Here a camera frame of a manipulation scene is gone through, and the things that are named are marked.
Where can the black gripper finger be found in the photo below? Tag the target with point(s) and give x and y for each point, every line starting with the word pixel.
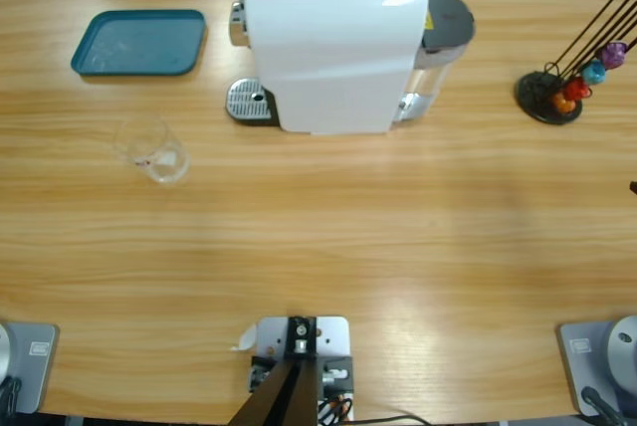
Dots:
pixel 634 188

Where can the purple coffee capsule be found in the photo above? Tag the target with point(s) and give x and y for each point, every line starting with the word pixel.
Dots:
pixel 611 54

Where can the clear drinking glass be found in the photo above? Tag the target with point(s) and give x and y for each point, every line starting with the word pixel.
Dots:
pixel 159 167

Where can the orange coffee capsule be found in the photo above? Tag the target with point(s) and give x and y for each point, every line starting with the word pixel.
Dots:
pixel 562 104

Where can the red coffee capsule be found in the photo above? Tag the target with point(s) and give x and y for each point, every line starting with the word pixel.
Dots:
pixel 576 89

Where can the blue coffee capsule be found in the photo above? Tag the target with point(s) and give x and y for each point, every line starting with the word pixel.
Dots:
pixel 593 72

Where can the white capsule coffee machine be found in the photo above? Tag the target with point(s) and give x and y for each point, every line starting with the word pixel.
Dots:
pixel 328 58

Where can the black capsule holder with rods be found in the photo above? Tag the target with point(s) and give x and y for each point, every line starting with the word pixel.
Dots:
pixel 537 92

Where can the clear water tank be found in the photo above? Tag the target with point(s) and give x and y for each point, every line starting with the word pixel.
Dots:
pixel 448 18

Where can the yellow warning sticker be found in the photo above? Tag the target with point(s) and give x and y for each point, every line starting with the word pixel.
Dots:
pixel 429 23

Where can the white paper tag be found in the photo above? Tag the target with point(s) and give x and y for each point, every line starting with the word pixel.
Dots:
pixel 246 339

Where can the teal plastic tray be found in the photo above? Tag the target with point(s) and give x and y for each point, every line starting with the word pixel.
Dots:
pixel 139 43

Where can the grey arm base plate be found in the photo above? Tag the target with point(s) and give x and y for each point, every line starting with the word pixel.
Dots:
pixel 35 361
pixel 582 361

